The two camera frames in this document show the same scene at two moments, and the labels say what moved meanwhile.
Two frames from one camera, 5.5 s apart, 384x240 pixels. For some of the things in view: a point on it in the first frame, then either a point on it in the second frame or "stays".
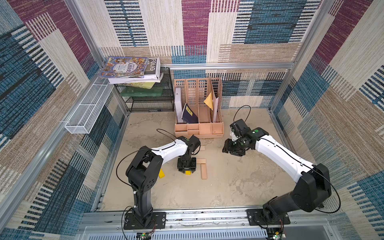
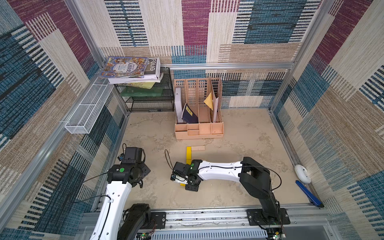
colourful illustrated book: (124, 67) stays
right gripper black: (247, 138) to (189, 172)
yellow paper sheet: (208, 101) stays
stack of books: (152, 74) stays
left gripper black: (193, 167) to (145, 169)
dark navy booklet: (188, 115) stays
